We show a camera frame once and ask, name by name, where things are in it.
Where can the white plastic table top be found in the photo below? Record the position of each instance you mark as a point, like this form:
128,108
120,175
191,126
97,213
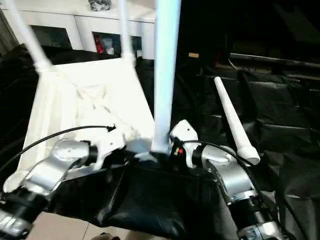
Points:
75,112

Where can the white plastic table leg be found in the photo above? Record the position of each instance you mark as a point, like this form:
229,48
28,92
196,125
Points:
37,52
235,120
165,75
125,37

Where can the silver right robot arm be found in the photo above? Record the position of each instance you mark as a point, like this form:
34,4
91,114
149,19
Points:
232,172

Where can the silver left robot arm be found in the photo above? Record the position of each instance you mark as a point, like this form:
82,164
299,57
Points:
70,152

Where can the black plastic mat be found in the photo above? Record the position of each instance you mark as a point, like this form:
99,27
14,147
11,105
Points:
162,200

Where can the small beige label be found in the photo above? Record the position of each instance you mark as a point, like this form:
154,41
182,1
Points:
193,55

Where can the red carton behind glass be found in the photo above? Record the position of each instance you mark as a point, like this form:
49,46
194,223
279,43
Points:
98,46

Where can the white glass-door cabinet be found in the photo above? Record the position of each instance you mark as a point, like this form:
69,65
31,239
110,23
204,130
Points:
100,22

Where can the grey object on cabinet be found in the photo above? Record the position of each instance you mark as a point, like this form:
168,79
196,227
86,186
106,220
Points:
100,5

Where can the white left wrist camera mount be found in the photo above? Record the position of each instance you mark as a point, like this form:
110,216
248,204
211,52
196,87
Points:
110,143

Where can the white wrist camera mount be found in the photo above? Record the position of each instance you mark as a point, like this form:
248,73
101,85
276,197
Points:
185,130
110,143

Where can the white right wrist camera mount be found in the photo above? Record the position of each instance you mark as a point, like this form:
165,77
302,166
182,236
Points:
185,130

